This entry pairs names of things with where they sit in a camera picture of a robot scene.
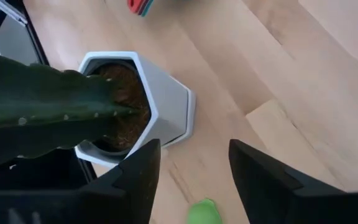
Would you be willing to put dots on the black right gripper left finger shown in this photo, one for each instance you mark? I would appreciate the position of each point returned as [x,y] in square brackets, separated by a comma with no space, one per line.
[129,193]

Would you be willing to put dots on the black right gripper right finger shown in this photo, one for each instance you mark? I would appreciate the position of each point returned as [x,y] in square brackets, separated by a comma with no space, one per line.
[275,199]

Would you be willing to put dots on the red measuring cup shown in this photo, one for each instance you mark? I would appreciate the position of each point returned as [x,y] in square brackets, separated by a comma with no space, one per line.
[135,5]

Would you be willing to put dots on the green measuring cup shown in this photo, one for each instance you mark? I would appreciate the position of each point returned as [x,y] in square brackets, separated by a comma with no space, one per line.
[204,213]

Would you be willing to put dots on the white hexagonal planter pot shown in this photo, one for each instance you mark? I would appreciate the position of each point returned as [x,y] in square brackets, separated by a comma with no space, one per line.
[169,102]

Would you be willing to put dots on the brown potting soil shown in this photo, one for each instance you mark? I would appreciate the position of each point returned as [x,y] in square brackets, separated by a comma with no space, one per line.
[129,93]

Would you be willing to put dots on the green cactus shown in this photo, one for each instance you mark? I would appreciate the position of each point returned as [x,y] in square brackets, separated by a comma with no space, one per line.
[42,105]

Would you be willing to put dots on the black aluminium table frame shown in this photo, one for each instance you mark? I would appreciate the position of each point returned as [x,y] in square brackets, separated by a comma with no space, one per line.
[42,171]

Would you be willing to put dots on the silver rail bracket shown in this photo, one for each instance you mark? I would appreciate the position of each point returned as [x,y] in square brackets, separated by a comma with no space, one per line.
[9,11]

